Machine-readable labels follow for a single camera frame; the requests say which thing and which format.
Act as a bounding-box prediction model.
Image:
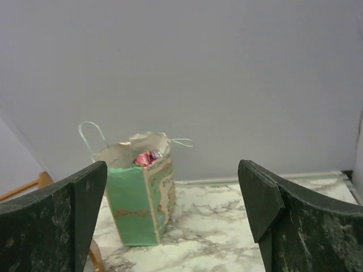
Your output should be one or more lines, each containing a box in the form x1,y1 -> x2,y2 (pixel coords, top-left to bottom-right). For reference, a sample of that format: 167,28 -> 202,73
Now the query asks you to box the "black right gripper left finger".
1,161 -> 107,271

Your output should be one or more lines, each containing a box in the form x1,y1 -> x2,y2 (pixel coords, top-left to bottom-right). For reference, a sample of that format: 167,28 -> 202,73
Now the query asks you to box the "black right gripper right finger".
238,160 -> 362,271

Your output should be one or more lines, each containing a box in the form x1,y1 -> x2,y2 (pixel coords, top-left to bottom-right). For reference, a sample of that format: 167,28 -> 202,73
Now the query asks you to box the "green paper gift bag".
91,131 -> 194,246

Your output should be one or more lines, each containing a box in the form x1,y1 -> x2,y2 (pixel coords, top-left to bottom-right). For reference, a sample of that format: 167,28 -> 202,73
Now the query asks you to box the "pink purple snack packet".
131,151 -> 163,168

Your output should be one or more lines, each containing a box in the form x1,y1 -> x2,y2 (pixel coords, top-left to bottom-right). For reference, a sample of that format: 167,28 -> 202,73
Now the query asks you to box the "orange wooden rack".
1,172 -> 105,272

